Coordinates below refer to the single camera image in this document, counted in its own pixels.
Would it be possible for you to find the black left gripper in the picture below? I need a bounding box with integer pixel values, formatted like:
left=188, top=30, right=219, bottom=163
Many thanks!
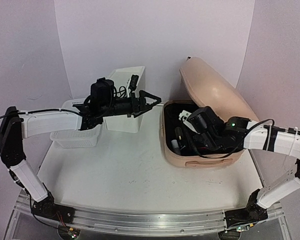
left=100, top=90, right=162, bottom=119

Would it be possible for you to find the white tall plastic bin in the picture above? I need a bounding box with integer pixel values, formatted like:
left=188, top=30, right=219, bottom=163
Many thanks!
left=103, top=66, right=146, bottom=133

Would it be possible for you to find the beige hard-shell suitcase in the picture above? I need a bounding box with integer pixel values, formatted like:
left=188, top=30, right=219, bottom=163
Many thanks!
left=161, top=57, right=259, bottom=168

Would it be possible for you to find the white perforated plastic basket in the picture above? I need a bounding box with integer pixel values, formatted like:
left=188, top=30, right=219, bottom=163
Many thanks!
left=49, top=98, right=103, bottom=149

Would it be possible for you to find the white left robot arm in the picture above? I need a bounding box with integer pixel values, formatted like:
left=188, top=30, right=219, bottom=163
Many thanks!
left=0, top=75, right=162, bottom=224

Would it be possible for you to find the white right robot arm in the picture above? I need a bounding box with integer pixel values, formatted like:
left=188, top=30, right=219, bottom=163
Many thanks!
left=178, top=106, right=300, bottom=231

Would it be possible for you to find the black small case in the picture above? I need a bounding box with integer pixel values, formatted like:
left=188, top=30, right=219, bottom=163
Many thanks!
left=174, top=126, right=184, bottom=141

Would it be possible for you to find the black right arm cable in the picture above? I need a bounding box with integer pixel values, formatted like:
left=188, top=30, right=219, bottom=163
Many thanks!
left=184, top=118, right=276, bottom=159

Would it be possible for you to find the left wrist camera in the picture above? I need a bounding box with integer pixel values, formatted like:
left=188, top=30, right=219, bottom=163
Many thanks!
left=127, top=74, right=139, bottom=92

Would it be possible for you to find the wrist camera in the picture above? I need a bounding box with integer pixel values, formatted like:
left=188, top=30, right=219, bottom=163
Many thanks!
left=178, top=110, right=198, bottom=134
left=127, top=74, right=139, bottom=92

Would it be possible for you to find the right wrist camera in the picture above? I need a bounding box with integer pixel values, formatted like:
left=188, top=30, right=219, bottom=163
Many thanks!
left=178, top=110, right=198, bottom=134

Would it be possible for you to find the aluminium front rail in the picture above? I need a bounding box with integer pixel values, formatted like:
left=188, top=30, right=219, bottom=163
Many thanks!
left=13, top=188, right=286, bottom=232

